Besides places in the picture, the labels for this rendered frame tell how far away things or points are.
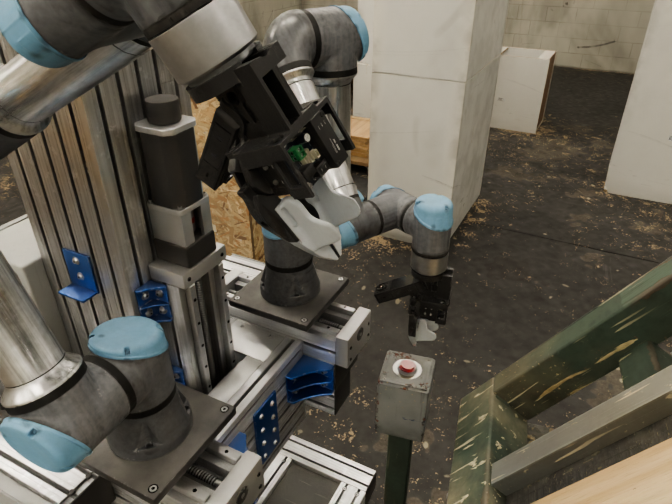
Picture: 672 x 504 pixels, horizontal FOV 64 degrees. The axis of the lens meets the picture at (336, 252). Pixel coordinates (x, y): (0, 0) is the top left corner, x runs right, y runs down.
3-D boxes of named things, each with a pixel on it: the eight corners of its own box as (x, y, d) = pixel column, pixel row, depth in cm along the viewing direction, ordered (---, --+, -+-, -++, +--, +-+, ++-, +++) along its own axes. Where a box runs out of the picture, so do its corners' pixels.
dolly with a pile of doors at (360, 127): (346, 145, 519) (346, 113, 503) (396, 154, 499) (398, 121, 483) (315, 167, 472) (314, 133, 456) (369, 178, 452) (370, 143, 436)
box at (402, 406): (384, 399, 144) (387, 347, 135) (429, 409, 141) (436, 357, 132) (374, 434, 134) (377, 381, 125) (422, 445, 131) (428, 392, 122)
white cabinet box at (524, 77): (488, 113, 604) (498, 45, 567) (542, 121, 582) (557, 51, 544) (478, 125, 570) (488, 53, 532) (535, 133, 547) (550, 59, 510)
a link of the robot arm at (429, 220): (432, 187, 110) (464, 202, 104) (427, 234, 115) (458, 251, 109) (403, 197, 105) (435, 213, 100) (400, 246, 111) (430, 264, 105)
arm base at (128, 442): (88, 440, 97) (74, 401, 92) (149, 386, 109) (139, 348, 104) (152, 474, 91) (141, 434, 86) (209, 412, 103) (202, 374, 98)
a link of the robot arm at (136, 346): (190, 375, 98) (178, 315, 90) (138, 430, 87) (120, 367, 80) (137, 356, 102) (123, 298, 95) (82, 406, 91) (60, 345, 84)
